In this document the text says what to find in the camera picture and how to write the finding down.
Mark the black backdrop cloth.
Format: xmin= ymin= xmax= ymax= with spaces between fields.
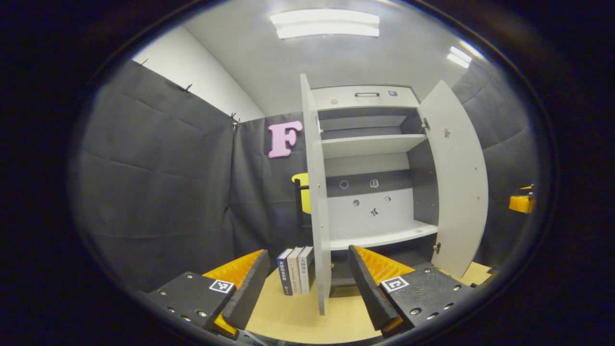
xmin=72 ymin=58 xmax=539 ymax=294

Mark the dark blue book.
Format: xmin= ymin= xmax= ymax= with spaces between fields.
xmin=276 ymin=248 xmax=295 ymax=296

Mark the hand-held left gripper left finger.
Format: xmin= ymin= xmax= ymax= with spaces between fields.
xmin=144 ymin=248 xmax=271 ymax=341

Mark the grey shoe cabinet door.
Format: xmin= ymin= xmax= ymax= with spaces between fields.
xmin=294 ymin=74 xmax=333 ymax=316
xmin=417 ymin=80 xmax=489 ymax=279

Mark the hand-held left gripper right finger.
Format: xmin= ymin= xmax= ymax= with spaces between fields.
xmin=347 ymin=245 xmax=476 ymax=339

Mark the small ceiling light panel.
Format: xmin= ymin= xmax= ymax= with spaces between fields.
xmin=447 ymin=46 xmax=472 ymax=69

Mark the grey double-door shoe cabinet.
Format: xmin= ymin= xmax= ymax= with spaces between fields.
xmin=307 ymin=85 xmax=441 ymax=290

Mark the large ceiling light panel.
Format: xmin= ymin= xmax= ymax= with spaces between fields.
xmin=270 ymin=10 xmax=380 ymax=40

